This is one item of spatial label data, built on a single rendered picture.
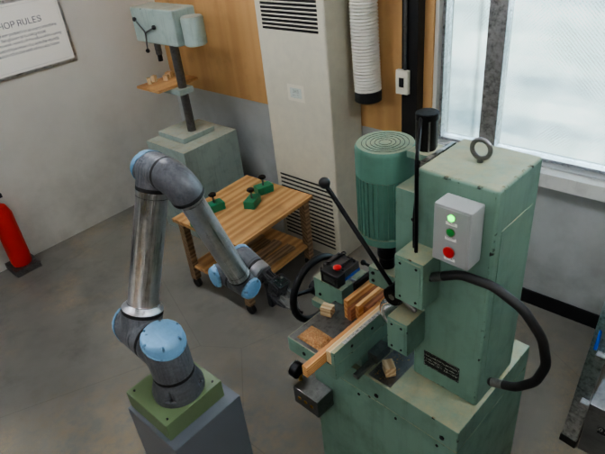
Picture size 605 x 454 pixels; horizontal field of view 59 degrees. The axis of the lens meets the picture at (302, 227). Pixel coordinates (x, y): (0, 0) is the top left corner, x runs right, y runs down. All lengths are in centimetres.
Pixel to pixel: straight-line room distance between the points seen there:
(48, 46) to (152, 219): 251
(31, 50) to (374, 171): 308
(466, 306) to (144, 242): 107
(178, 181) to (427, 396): 101
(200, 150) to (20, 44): 134
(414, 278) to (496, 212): 28
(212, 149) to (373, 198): 244
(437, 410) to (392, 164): 73
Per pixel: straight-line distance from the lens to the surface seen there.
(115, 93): 449
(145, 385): 217
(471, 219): 127
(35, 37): 418
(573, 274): 317
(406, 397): 174
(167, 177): 176
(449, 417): 171
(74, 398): 318
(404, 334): 157
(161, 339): 191
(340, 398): 200
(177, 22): 361
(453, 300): 152
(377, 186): 152
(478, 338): 155
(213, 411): 211
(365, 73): 305
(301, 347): 177
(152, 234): 190
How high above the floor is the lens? 213
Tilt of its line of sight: 32 degrees down
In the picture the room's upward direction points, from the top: 6 degrees counter-clockwise
